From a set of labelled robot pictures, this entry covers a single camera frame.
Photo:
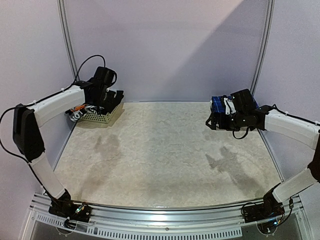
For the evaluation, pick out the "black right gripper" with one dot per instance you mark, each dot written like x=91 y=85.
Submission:
x=213 y=121

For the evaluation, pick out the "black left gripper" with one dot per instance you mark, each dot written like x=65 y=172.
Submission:
x=100 y=103

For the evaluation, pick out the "blue plaid flannel shirt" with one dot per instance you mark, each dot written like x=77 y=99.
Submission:
x=216 y=105

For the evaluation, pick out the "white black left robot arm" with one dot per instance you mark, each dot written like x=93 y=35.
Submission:
x=28 y=120

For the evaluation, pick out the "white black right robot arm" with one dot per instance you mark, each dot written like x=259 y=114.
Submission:
x=294 y=142

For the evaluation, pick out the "cream perforated laundry basket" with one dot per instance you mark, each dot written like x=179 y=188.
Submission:
x=108 y=118

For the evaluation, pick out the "black garment in basket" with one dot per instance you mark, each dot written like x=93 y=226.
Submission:
x=111 y=100

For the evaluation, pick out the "black white orange printed shirt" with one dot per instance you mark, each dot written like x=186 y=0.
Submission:
x=78 y=112

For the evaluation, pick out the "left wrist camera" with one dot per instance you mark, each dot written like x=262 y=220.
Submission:
x=107 y=75

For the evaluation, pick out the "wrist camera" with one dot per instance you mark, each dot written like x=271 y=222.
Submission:
x=239 y=102
x=107 y=75

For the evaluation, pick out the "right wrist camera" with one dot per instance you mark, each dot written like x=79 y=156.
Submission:
x=239 y=102

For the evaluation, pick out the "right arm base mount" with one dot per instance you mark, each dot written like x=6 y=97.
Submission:
x=270 y=208

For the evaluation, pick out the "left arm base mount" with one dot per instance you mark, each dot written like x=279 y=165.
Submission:
x=66 y=208

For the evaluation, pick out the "aluminium front rail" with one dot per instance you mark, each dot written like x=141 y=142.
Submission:
x=221 y=222

